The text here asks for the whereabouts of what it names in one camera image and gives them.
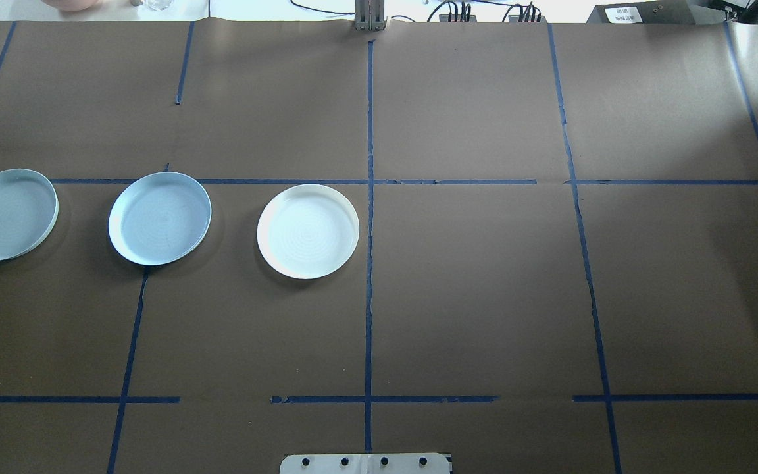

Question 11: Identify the white plate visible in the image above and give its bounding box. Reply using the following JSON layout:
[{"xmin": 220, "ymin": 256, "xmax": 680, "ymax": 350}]
[{"xmin": 257, "ymin": 184, "xmax": 361, "ymax": 280}]

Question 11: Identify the light blue plate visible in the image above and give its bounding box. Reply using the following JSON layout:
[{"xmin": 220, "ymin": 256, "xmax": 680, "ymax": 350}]
[
  {"xmin": 108, "ymin": 172, "xmax": 213, "ymax": 267},
  {"xmin": 0, "ymin": 169, "xmax": 59, "ymax": 262}
]

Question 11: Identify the black box with white label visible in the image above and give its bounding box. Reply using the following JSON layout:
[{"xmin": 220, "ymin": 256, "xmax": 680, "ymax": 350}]
[{"xmin": 586, "ymin": 3, "xmax": 728, "ymax": 26}]

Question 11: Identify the aluminium frame post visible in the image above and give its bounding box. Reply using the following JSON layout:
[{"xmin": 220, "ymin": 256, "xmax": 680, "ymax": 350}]
[{"xmin": 353, "ymin": 0, "xmax": 388, "ymax": 32}]

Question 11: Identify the white pedestal column with plate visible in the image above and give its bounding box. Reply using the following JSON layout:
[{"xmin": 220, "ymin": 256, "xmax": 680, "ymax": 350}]
[{"xmin": 280, "ymin": 453, "xmax": 453, "ymax": 474}]

